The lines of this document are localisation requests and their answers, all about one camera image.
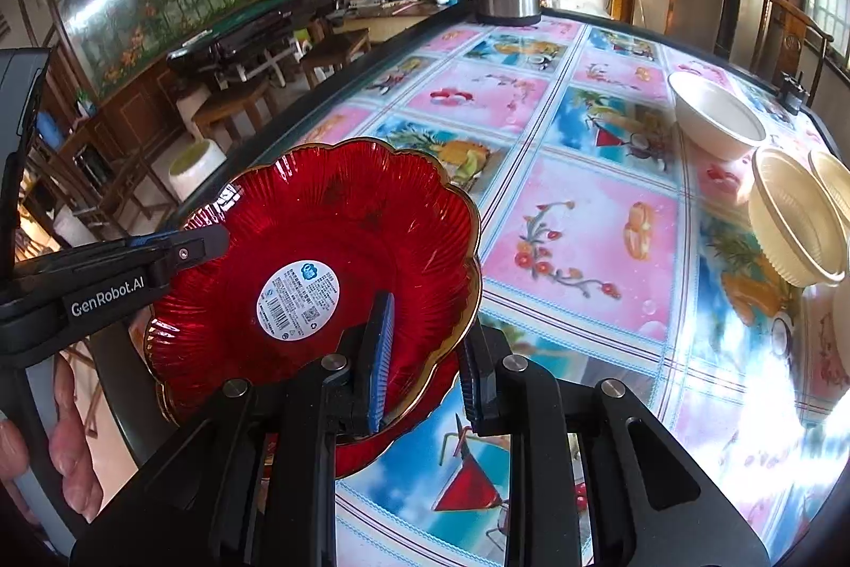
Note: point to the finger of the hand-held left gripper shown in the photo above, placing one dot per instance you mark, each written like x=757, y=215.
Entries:
x=179, y=256

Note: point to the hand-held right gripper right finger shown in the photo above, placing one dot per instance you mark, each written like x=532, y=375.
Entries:
x=473, y=381

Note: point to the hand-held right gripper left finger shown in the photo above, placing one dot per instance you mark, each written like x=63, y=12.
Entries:
x=381, y=354

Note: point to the red glass plate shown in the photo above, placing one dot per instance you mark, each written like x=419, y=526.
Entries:
x=362, y=457
x=332, y=221

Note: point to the white paper bowl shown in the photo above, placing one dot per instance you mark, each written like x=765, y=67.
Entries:
x=720, y=118

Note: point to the cream paper bowl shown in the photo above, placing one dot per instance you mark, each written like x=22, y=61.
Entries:
x=793, y=215
x=833, y=178

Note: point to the person's left hand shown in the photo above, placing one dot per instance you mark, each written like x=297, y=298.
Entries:
x=73, y=441

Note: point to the white round stool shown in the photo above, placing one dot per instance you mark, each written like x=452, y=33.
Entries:
x=196, y=162

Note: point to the wooden stool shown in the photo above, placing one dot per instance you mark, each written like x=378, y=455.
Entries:
x=335, y=49
x=236, y=102

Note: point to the printed tablecloth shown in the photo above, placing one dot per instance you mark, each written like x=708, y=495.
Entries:
x=584, y=248

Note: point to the green mahjong table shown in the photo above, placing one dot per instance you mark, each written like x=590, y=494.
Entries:
x=256, y=32

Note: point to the low wooden table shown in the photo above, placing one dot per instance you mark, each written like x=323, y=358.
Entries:
x=392, y=19

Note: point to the small black device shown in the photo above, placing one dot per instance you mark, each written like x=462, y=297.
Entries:
x=793, y=94

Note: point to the wooden armchair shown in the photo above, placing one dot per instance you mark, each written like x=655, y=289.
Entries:
x=793, y=32

